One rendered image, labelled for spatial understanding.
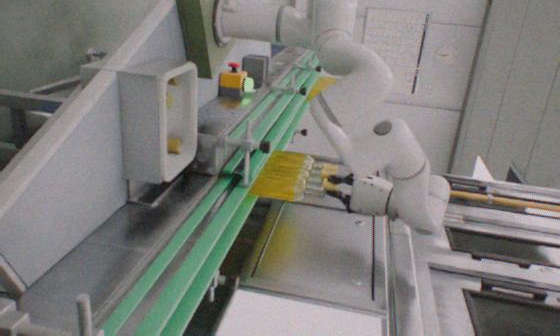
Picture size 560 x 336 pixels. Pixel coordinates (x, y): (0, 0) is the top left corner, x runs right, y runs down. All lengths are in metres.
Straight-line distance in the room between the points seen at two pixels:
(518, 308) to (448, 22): 6.00
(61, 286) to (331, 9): 0.72
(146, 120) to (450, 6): 6.34
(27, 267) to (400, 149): 0.66
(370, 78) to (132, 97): 0.45
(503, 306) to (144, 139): 0.91
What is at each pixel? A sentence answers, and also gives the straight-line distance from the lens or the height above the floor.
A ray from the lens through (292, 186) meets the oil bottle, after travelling 1.18.
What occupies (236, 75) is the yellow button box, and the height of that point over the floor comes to 0.81.
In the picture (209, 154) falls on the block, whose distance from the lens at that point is 1.10.
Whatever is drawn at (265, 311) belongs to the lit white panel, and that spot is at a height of 1.07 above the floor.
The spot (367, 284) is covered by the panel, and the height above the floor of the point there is 1.28.
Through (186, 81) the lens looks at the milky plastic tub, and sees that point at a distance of 1.03.
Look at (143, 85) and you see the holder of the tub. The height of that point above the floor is 0.80.
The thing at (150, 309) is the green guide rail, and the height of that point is 0.93.
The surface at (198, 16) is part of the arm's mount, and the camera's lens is 1.13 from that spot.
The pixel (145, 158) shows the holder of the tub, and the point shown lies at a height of 0.80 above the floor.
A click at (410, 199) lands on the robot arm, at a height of 1.33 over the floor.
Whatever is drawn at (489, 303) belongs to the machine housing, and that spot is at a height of 1.57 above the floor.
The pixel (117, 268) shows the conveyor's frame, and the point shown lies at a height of 0.85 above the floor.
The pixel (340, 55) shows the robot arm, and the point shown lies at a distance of 0.93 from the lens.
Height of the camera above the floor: 1.20
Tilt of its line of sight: 9 degrees down
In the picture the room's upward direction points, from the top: 98 degrees clockwise
